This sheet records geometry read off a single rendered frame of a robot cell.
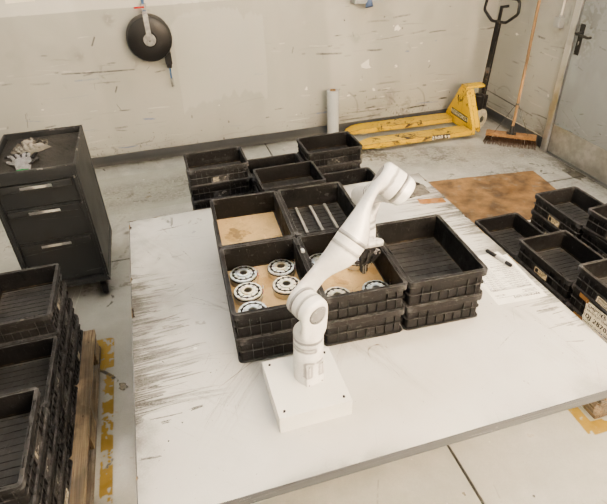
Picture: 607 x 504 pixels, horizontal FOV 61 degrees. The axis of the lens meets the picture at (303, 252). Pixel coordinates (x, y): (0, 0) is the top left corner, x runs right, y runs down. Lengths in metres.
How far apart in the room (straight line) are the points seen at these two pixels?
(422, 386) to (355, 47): 4.01
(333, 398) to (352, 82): 4.12
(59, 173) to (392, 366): 2.02
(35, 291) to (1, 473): 1.00
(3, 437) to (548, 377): 1.87
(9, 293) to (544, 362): 2.35
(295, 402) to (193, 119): 3.82
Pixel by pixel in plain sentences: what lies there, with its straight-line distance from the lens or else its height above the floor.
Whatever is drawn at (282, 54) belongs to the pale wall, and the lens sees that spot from 5.06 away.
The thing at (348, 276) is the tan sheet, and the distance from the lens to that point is 1.95.
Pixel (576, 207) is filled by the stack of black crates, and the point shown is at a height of 0.38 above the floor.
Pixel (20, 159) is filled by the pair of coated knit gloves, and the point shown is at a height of 0.89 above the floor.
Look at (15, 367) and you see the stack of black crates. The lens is 2.59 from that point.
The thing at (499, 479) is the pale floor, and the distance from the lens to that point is 2.47.
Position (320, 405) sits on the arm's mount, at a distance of 1.60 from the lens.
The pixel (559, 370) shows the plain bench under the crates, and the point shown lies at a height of 0.70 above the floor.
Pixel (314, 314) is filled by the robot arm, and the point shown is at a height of 1.07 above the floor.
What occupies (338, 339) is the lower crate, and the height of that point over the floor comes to 0.73.
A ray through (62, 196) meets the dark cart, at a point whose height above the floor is 0.71.
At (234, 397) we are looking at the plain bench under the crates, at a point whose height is 0.70.
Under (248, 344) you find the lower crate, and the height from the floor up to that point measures 0.80.
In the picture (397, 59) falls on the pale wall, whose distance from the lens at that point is 5.49.
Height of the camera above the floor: 2.01
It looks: 35 degrees down
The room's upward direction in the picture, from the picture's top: 2 degrees counter-clockwise
